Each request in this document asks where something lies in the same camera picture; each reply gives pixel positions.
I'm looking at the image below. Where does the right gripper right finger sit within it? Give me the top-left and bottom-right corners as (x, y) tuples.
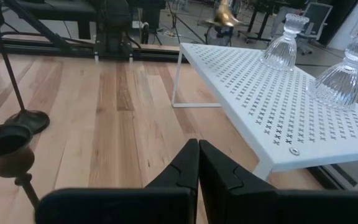
(200, 139), (358, 224)

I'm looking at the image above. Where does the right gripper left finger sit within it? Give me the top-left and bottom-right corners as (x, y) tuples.
(35, 139), (200, 224)

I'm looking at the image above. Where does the black candlestick holder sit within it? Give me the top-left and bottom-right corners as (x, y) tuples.
(0, 0), (51, 135)
(0, 123), (40, 215)

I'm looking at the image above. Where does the clear glass candle holder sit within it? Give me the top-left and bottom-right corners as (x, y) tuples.
(259, 12), (310, 72)
(305, 34), (358, 111)

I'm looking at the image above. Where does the gold candlestick holder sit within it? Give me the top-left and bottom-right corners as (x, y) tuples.
(197, 0), (246, 28)

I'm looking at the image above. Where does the white perforated metal shelf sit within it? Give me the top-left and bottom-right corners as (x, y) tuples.
(171, 42), (358, 191)

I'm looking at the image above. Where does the grey office chair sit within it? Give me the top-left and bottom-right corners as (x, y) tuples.
(295, 2), (334, 56)

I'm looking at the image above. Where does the black aluminium table frame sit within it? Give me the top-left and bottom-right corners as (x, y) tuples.
(0, 0), (186, 63)

